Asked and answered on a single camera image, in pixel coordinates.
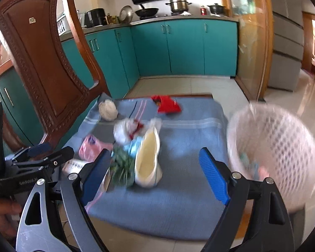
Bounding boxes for white blue ointment box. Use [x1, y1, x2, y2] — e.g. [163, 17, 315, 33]
[61, 158, 113, 192]

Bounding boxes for large pink plastic bag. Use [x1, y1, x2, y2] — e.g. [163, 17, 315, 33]
[258, 166, 269, 181]

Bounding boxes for small pink plastic bag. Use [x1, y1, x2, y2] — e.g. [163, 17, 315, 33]
[78, 134, 113, 162]

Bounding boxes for green vegetable leaves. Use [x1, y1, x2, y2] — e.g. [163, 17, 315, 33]
[110, 147, 135, 188]

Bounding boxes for person's left hand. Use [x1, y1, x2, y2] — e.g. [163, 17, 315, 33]
[0, 198, 22, 239]

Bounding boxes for blue striped seat cloth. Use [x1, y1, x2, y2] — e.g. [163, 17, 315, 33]
[60, 93, 231, 242]

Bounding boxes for white plastic laundry basket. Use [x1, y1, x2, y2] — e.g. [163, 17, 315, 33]
[226, 102, 315, 212]

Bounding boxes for carved wooden chair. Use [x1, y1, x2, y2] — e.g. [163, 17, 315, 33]
[0, 0, 123, 150]

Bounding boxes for white crumpled tissue ball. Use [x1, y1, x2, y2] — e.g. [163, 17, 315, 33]
[98, 100, 118, 121]

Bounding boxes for white plastic bag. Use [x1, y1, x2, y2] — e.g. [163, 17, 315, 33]
[113, 118, 162, 145]

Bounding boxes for light blue mesh cloth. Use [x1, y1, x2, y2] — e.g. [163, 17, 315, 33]
[123, 136, 143, 159]

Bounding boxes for red wrapper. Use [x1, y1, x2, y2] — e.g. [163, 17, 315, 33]
[151, 95, 181, 114]

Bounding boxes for black air fryer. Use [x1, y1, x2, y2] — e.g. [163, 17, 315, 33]
[84, 8, 107, 28]

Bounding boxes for black wok pan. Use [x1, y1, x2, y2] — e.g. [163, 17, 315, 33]
[135, 4, 159, 20]

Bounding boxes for silver refrigerator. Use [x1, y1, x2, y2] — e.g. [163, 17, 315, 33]
[268, 0, 304, 92]

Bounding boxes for steel stock pot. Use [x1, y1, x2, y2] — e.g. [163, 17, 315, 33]
[166, 0, 192, 14]

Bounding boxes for red canister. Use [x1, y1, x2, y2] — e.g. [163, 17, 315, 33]
[200, 5, 207, 15]

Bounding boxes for black casserole pot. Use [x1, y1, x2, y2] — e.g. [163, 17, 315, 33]
[208, 3, 226, 15]

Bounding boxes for wooden glass door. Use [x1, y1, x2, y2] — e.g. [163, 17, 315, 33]
[222, 0, 274, 101]

